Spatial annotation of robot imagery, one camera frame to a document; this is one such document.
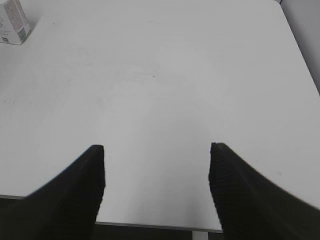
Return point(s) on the white table leg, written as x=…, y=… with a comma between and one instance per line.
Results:
x=199, y=235

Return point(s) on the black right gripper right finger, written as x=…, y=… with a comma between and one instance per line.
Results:
x=251, y=207

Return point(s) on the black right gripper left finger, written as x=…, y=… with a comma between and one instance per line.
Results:
x=65, y=208

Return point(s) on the white yili changqing bottle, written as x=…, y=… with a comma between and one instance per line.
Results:
x=14, y=26

